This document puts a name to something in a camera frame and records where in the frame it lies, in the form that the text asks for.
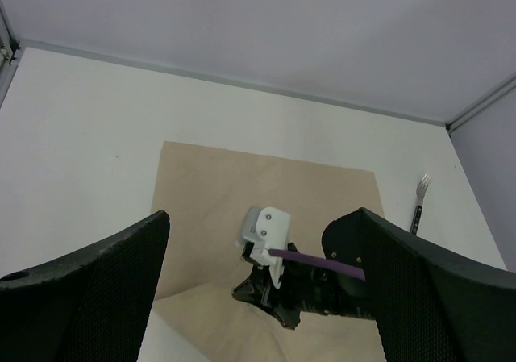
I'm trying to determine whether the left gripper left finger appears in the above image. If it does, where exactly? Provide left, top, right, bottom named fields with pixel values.
left=1, top=210, right=170, bottom=361

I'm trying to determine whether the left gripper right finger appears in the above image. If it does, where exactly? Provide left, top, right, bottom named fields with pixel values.
left=357, top=208, right=515, bottom=361

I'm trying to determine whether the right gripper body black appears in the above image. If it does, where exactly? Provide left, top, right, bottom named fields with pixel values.
left=231, top=243, right=323, bottom=330

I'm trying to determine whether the beige cloth napkin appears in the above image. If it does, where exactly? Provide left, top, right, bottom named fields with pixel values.
left=152, top=142, right=385, bottom=361

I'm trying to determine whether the silver fork black handle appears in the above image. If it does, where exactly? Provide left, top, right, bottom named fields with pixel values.
left=410, top=174, right=431, bottom=235

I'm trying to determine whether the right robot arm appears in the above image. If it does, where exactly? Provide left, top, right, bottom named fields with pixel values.
left=231, top=211, right=374, bottom=330

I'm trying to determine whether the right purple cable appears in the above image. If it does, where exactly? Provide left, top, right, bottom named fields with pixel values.
left=268, top=248, right=367, bottom=281

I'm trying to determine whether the right aluminium frame post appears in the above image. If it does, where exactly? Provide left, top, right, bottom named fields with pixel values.
left=445, top=73, right=515, bottom=135

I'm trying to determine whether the aluminium frame post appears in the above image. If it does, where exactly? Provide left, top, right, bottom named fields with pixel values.
left=0, top=3, right=23, bottom=104
left=445, top=73, right=515, bottom=135

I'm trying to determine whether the back aluminium frame bar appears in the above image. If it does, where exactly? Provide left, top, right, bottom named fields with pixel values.
left=19, top=39, right=446, bottom=127

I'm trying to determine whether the left aluminium frame post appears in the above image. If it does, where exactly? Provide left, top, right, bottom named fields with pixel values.
left=0, top=3, right=23, bottom=104

